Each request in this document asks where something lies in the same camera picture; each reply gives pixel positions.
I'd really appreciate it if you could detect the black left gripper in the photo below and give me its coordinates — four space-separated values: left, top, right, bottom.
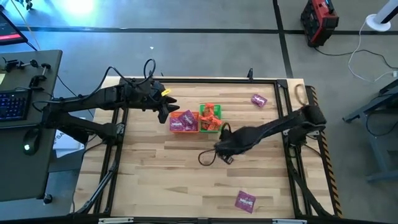
126 79 180 124

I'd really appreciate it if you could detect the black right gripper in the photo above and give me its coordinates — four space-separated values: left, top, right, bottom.
214 127 254 165

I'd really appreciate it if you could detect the orange plastic basket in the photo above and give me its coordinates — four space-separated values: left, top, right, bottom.
169 111 200 134

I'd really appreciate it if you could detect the green plastic basket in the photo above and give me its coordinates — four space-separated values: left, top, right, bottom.
199 104 223 134

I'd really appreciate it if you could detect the yellow black hazard tape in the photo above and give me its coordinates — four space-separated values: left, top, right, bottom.
310 85 343 218

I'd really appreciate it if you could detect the black desk clamp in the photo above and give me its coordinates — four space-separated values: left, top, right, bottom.
1 57 40 73
29 63 52 90

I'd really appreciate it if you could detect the black computer mouse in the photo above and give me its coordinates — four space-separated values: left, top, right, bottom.
23 128 40 156

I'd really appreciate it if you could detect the black backlit keyboard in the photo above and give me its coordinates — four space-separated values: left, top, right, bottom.
0 89 32 122

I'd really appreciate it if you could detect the dark grey desk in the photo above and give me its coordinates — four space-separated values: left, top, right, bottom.
0 49 63 202

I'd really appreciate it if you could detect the red black power unit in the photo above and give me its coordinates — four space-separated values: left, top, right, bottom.
300 0 340 48

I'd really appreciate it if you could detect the black computer monitor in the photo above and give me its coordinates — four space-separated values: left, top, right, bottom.
0 11 29 47

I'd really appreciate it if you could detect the white round stand with pole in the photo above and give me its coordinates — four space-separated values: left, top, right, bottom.
366 0 398 32

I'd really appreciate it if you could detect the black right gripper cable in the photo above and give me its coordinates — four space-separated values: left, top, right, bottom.
198 122 233 167

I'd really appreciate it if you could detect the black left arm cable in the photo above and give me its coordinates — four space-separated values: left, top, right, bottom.
105 58 157 86

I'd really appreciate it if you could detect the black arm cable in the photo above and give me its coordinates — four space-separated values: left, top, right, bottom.
105 58 157 86
294 83 308 106

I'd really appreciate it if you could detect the black aluminium table frame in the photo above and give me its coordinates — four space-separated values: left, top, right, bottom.
70 77 336 224

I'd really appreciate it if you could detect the silver metal bracket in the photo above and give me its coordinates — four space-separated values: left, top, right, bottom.
98 217 134 224
272 219 308 224

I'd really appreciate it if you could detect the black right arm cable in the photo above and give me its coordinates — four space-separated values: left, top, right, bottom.
294 83 308 106

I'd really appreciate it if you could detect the black desk cable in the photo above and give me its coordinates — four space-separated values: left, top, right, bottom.
57 74 77 96

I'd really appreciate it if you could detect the grey metal table frame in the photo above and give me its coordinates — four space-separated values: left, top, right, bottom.
343 79 398 183

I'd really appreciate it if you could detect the white floor cable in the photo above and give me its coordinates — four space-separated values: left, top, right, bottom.
347 20 398 83

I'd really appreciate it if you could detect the black floor cable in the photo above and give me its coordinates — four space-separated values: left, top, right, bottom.
313 46 398 70

